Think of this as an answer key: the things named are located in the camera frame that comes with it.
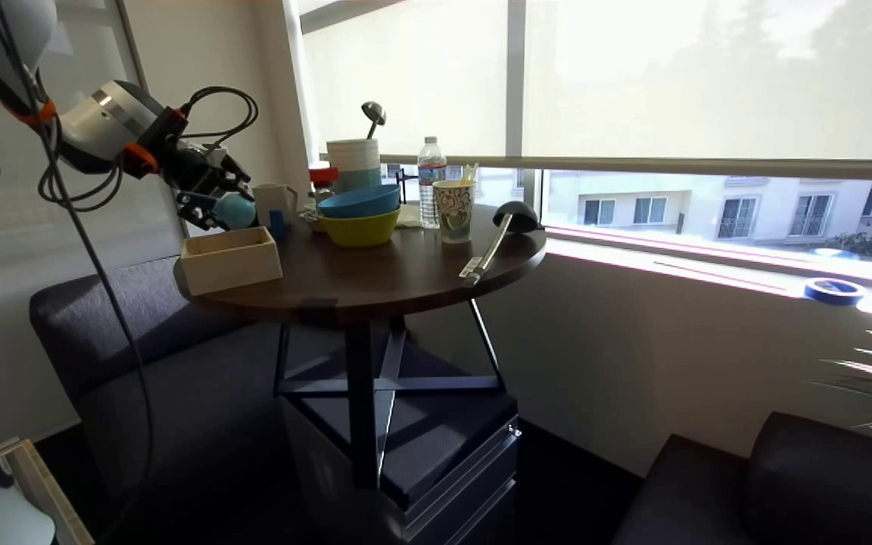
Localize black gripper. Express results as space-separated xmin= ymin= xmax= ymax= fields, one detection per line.
xmin=153 ymin=135 xmax=258 ymax=233

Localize teal plastic measuring cup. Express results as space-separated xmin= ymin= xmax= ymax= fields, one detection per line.
xmin=213 ymin=190 xmax=259 ymax=233

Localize light wooden box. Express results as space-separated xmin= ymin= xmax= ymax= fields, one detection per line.
xmin=172 ymin=223 xmax=285 ymax=299

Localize white tall cup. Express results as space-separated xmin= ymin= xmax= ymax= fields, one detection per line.
xmin=323 ymin=135 xmax=383 ymax=176

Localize white mug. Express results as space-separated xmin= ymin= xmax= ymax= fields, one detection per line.
xmin=252 ymin=181 xmax=302 ymax=230

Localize small blue object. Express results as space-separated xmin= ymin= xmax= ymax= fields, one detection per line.
xmin=267 ymin=207 xmax=294 ymax=242

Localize small red object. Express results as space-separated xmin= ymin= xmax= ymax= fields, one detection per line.
xmin=306 ymin=162 xmax=341 ymax=190

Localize blue plastic bowl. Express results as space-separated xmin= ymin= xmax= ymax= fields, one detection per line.
xmin=311 ymin=178 xmax=403 ymax=220

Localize yellow plastic bowl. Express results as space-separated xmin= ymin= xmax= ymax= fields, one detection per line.
xmin=318 ymin=209 xmax=403 ymax=251

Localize round dark wooden table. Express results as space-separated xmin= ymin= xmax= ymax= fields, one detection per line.
xmin=185 ymin=207 xmax=552 ymax=495

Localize black ladle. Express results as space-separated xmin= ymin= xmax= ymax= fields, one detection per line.
xmin=358 ymin=97 xmax=389 ymax=141

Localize white glass board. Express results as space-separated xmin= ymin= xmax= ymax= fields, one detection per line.
xmin=0 ymin=0 xmax=190 ymax=307

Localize clear plastic water bottle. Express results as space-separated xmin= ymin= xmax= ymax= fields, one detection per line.
xmin=413 ymin=133 xmax=452 ymax=230

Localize narrow beige roller blind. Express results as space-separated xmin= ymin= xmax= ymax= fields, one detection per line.
xmin=295 ymin=0 xmax=510 ymax=162

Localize dark navy sofa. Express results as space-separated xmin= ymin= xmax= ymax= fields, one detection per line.
xmin=27 ymin=253 xmax=358 ymax=545

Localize white building outside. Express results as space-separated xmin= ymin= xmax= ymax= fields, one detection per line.
xmin=546 ymin=169 xmax=872 ymax=253

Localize wide beige roller blind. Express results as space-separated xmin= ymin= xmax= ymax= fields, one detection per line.
xmin=520 ymin=0 xmax=872 ymax=162

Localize blue tape roll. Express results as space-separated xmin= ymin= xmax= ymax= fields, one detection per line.
xmin=802 ymin=275 xmax=865 ymax=308

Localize black upholstered chair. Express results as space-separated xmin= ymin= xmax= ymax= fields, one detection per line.
xmin=612 ymin=407 xmax=872 ymax=545

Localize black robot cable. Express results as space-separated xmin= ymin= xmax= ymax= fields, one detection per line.
xmin=0 ymin=0 xmax=262 ymax=545

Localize black long-handled dish brush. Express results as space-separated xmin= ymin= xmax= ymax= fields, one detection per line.
xmin=458 ymin=197 xmax=546 ymax=284

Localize light wooden frame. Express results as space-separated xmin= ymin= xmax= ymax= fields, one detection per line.
xmin=0 ymin=433 xmax=95 ymax=545

